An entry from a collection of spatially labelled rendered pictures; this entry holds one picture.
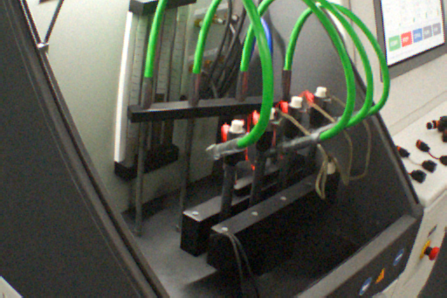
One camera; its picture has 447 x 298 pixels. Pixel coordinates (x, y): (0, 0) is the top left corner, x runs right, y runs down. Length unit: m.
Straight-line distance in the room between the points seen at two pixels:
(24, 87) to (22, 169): 0.14
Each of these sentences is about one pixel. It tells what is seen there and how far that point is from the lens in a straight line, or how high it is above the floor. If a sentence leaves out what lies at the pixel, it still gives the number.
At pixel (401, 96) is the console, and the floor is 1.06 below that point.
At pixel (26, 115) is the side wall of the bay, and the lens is 1.13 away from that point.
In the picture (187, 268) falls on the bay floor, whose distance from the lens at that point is 1.49.
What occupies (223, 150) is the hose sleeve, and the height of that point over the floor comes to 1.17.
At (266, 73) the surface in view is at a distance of 1.05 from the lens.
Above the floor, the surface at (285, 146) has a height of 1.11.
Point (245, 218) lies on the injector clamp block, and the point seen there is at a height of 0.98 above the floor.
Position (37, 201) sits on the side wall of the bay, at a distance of 1.18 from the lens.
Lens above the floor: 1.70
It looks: 26 degrees down
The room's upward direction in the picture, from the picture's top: 7 degrees clockwise
